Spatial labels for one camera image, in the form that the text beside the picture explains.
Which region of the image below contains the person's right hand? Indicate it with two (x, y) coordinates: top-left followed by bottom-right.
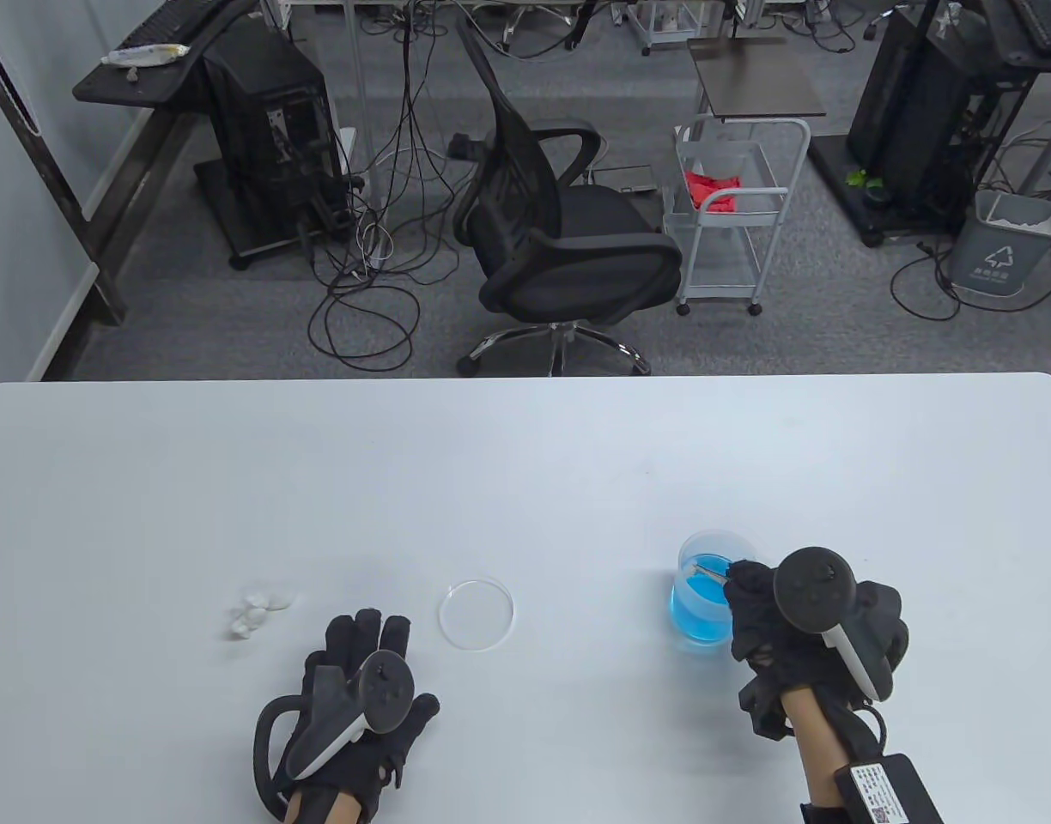
(723, 560), (908, 743)

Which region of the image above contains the person's left hand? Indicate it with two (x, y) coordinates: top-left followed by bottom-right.
(295, 608), (440, 823)

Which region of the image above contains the clear beaker blue dye solution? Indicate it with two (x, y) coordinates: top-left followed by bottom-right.
(670, 530), (762, 645)

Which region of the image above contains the clear glass culture dish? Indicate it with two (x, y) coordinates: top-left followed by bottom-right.
(439, 579), (516, 651)

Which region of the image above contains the white cotton ball clump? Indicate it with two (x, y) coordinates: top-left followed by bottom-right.
(228, 582), (305, 641)

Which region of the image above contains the person's right forearm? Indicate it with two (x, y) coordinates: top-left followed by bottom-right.
(779, 687), (861, 812)

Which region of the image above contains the black wrist sensor box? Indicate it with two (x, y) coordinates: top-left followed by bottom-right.
(800, 753), (945, 824)

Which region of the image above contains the white rolling cart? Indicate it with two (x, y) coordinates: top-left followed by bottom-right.
(673, 116), (812, 317)

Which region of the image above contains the black mesh office chair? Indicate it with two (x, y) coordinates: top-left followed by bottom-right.
(453, 17), (685, 379)

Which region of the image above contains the black wheeled platform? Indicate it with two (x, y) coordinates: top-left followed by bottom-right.
(193, 159), (365, 271)
(807, 133), (981, 248)

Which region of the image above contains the red cloth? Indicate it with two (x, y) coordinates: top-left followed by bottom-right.
(684, 172), (743, 214)

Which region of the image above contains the grey trash bin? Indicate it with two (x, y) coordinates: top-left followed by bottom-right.
(948, 189), (1051, 299)

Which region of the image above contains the black flat device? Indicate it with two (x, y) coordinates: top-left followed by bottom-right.
(592, 165), (661, 195)

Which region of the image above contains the white crumpled trash paper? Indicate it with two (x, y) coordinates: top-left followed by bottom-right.
(989, 210), (1051, 238)

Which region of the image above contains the black computer tower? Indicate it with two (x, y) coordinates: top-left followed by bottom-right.
(201, 15), (348, 248)
(847, 0), (1020, 220)

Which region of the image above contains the dark brown side table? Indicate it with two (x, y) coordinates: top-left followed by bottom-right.
(687, 36), (827, 121)

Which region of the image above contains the black workstation stand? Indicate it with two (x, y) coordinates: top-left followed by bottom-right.
(73, 0), (264, 327)

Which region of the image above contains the small white trolley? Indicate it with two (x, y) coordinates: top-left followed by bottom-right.
(626, 0), (726, 58)

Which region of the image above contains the white plastic packet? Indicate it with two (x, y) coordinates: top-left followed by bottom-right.
(101, 43), (190, 68)

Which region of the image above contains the black metal desk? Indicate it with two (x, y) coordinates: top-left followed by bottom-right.
(963, 0), (1051, 200)

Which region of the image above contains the black keyboard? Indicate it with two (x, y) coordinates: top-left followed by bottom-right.
(1011, 0), (1051, 58)
(113, 0), (234, 49)

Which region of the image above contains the black controller cable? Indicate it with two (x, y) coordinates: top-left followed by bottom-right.
(847, 700), (889, 760)

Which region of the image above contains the black looped floor cable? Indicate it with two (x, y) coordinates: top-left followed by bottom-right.
(889, 245), (1051, 323)

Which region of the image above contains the white metal post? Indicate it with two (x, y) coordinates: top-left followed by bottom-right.
(343, 0), (380, 224)

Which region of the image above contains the black floor cable bundle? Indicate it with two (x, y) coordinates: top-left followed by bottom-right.
(298, 0), (492, 374)

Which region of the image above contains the black frame pole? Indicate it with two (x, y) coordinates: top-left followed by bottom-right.
(0, 0), (130, 327)

